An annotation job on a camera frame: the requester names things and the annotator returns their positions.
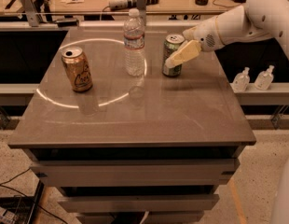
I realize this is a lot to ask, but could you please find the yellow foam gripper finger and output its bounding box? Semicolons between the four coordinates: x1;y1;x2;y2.
183;27;196;40
165;40;201;68

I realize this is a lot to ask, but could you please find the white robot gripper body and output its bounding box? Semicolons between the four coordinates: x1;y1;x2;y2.
192;17;224;51

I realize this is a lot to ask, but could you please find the green soda can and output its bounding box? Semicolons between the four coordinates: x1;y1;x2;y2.
161;34;186;78

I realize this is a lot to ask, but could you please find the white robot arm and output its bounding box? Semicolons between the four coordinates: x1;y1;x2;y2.
165;0;289;68

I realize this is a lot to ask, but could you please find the orange soda can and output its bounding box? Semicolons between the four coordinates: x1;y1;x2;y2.
62;46;92;92

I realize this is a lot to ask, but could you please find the clear plastic water bottle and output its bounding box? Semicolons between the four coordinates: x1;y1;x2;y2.
123;8;145;77

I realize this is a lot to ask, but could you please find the small clear sanitizer bottle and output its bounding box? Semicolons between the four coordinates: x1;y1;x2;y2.
232;67;250;91

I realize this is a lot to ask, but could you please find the white power strip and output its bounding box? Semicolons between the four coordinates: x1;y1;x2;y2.
108;0;159;10

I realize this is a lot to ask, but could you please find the grey drawer cabinet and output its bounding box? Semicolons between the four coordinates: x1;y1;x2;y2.
9;27;255;224

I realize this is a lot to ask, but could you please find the black box on floor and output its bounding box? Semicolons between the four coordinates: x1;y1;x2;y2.
0;182;44;224

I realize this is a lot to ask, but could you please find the grey metal bracket middle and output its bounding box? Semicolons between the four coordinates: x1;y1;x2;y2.
136;0;146;23

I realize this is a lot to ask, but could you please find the grey metal bracket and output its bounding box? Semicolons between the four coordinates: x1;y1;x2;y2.
20;0;40;27
136;0;146;23

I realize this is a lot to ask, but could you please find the grey metal bracket left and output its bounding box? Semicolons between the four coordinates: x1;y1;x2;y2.
20;0;40;27

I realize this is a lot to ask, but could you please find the black cable on floor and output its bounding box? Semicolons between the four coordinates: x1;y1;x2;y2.
0;167;69;224

